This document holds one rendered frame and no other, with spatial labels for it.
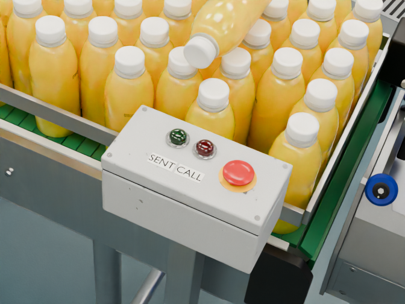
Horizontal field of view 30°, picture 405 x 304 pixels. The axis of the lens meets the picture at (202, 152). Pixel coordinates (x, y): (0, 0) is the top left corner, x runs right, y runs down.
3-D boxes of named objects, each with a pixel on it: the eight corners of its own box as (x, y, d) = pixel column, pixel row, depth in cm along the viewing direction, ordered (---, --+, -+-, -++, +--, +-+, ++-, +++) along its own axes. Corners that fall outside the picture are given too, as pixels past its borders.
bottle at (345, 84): (328, 174, 114) (356, 88, 100) (284, 159, 115) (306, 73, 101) (339, 143, 118) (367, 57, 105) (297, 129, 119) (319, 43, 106)
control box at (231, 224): (249, 275, 89) (261, 224, 81) (101, 210, 93) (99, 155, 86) (280, 215, 95) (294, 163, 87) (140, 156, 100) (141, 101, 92)
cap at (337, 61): (347, 79, 102) (350, 69, 100) (319, 71, 102) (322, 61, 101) (354, 62, 104) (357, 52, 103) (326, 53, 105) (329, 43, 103)
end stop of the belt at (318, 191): (306, 225, 101) (310, 212, 98) (301, 223, 101) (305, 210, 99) (389, 52, 125) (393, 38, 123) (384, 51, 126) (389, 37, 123)
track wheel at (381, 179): (402, 182, 102) (403, 180, 104) (371, 169, 103) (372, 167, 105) (390, 212, 103) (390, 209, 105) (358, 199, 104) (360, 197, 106)
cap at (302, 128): (306, 117, 96) (308, 108, 95) (322, 139, 94) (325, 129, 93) (279, 126, 95) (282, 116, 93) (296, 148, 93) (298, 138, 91)
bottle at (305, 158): (287, 190, 111) (310, 105, 97) (312, 226, 107) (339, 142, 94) (246, 205, 108) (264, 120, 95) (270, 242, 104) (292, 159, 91)
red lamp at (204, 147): (209, 160, 87) (210, 153, 86) (191, 153, 87) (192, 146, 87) (217, 148, 88) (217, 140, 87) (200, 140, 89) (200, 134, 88)
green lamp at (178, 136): (181, 149, 88) (182, 142, 87) (164, 142, 88) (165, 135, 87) (190, 137, 89) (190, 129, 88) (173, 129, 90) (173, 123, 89)
